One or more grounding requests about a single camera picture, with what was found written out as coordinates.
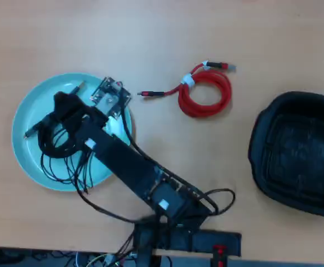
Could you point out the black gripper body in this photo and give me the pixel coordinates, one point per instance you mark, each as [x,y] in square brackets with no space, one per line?
[92,125]

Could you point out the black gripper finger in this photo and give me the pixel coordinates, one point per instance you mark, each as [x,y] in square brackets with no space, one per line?
[68,117]
[67,101]

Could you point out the bare wrist camera board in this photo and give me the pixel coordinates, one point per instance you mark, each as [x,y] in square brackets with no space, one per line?
[110,96]

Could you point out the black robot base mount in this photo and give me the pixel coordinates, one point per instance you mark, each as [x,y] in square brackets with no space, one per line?
[220,242]

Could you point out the red and black clamp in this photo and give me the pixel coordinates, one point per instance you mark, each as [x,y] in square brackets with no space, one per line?
[219,251]

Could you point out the black plastic bowl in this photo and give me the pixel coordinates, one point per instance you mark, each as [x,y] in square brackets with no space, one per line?
[289,153]

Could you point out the green round plate bowl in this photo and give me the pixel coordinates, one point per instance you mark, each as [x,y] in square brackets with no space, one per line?
[28,161]

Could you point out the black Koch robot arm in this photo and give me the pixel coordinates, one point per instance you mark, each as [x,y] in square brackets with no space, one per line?
[134,167]

